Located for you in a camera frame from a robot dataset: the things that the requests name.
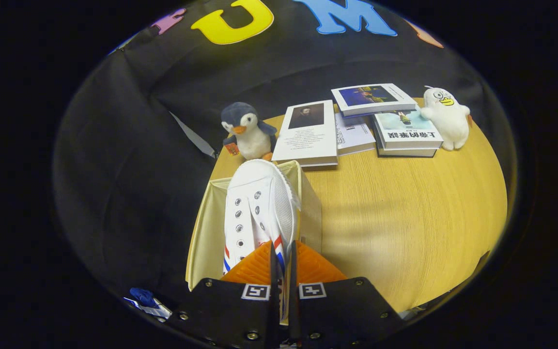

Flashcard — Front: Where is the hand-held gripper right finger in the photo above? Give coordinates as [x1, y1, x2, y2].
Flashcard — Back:
[288, 240, 405, 349]

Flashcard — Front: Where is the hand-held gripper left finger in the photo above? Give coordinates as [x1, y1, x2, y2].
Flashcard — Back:
[168, 240, 280, 349]

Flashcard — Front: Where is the beige fabric storage box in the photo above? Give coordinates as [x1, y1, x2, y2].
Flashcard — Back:
[185, 160, 323, 291]

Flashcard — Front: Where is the white canvas shoe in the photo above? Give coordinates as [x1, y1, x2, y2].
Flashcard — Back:
[222, 159, 302, 325]

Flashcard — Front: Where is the white book with portrait cover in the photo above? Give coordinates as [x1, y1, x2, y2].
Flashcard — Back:
[271, 100, 339, 168]

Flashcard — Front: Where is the navy penguin plush toy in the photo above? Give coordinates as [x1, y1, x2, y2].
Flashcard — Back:
[220, 102, 278, 161]

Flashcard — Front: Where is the blue plastic clamp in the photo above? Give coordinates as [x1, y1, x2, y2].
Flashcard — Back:
[129, 287, 161, 310]

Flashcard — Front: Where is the thin white book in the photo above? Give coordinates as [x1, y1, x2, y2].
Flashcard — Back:
[335, 112, 377, 156]

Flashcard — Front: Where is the black backdrop cloth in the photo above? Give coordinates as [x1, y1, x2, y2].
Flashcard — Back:
[52, 0, 517, 301]

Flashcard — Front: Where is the book with pale teal cover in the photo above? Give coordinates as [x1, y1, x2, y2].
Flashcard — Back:
[371, 111, 444, 159]

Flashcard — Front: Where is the book with blue picture cover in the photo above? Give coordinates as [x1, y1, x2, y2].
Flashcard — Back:
[331, 83, 417, 117]

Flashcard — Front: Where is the white duck plush toy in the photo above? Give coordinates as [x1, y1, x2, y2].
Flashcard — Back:
[420, 86, 472, 151]

